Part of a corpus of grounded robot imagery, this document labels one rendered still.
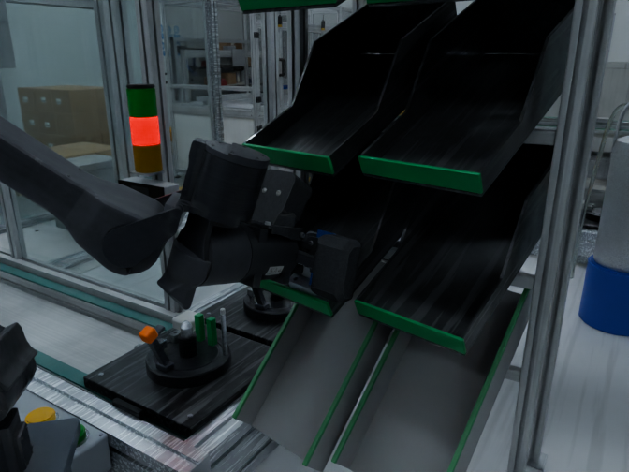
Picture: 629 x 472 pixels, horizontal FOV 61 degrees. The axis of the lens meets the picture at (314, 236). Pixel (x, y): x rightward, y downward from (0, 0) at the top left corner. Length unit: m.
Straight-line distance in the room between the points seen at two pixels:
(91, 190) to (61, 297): 0.91
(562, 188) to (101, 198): 0.44
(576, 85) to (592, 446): 0.64
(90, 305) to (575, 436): 0.99
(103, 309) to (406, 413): 0.77
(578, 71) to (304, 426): 0.51
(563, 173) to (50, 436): 0.62
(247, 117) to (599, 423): 5.36
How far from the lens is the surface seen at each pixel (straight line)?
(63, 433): 0.70
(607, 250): 1.36
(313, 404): 0.72
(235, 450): 0.83
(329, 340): 0.74
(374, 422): 0.70
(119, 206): 0.47
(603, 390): 1.19
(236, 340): 1.00
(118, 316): 1.22
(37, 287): 1.45
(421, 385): 0.69
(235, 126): 6.22
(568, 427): 1.06
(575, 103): 0.59
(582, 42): 0.59
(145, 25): 1.04
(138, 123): 1.01
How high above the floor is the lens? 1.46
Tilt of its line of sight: 19 degrees down
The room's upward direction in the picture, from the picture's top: straight up
